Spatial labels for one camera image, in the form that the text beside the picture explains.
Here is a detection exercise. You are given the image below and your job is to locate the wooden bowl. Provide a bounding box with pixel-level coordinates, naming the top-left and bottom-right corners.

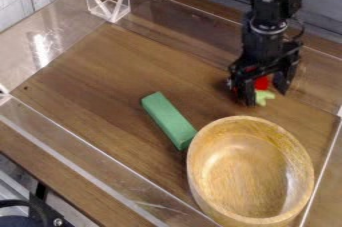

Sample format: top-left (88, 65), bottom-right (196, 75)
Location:
top-left (187, 116), bottom-right (313, 227)

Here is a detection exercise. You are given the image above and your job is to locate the red plush strawberry toy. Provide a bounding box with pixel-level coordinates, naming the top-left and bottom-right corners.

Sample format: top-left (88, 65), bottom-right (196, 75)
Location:
top-left (253, 76), bottom-right (275, 106)

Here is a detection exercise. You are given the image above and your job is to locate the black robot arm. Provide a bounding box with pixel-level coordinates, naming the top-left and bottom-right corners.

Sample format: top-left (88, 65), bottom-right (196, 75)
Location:
top-left (227, 0), bottom-right (303, 106)

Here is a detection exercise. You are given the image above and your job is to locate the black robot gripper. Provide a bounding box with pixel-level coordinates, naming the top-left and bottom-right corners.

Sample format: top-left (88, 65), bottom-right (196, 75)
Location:
top-left (228, 39), bottom-right (303, 107)

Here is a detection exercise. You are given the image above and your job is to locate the clear acrylic barrier wall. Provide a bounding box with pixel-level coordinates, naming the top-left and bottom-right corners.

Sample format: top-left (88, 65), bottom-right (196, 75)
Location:
top-left (0, 0), bottom-right (342, 227)

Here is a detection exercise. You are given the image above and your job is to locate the clear acrylic corner bracket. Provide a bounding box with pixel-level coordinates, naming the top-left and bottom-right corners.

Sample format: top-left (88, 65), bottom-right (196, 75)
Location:
top-left (85, 0), bottom-right (130, 23)

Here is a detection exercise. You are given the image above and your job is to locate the black clamp mount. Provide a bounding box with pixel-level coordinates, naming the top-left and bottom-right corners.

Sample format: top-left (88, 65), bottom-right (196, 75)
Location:
top-left (28, 183), bottom-right (74, 227)

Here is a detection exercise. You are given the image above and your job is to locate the black cable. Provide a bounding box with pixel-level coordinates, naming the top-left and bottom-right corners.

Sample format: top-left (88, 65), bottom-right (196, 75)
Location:
top-left (0, 199), bottom-right (45, 227)

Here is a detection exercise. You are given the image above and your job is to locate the green rectangular block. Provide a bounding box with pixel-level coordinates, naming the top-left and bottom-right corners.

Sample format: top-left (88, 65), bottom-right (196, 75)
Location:
top-left (140, 92), bottom-right (196, 151)

